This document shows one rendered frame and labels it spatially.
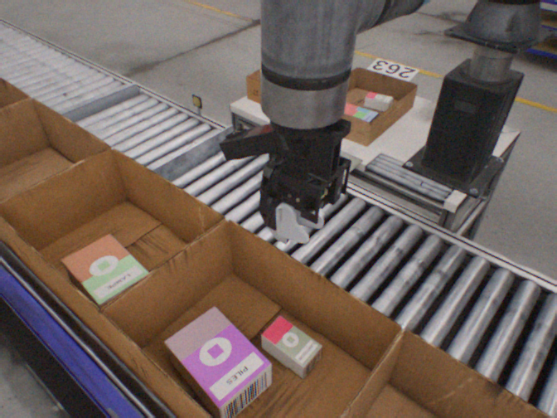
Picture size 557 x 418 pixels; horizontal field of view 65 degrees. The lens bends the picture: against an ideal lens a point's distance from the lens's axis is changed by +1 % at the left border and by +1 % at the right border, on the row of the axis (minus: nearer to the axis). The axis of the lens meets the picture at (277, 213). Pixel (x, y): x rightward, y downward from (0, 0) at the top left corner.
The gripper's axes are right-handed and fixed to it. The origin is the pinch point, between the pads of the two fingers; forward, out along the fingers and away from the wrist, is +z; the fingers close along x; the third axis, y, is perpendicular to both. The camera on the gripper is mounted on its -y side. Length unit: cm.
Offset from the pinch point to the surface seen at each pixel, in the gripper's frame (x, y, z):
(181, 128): 62, -91, 47
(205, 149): 54, -70, 44
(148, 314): -11.7, -21.0, 24.6
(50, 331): -23, -37, 30
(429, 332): 31, 22, 45
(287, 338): 0.7, 1.5, 27.1
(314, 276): 8.1, 1.8, 16.3
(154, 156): 43, -86, 48
